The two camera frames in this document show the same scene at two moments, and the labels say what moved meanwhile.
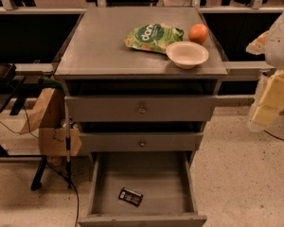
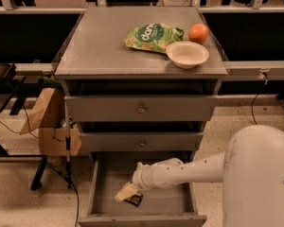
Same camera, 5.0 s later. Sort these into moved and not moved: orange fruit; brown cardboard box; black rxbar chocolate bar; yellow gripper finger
Moved: yellow gripper finger
Not moved: orange fruit; black rxbar chocolate bar; brown cardboard box
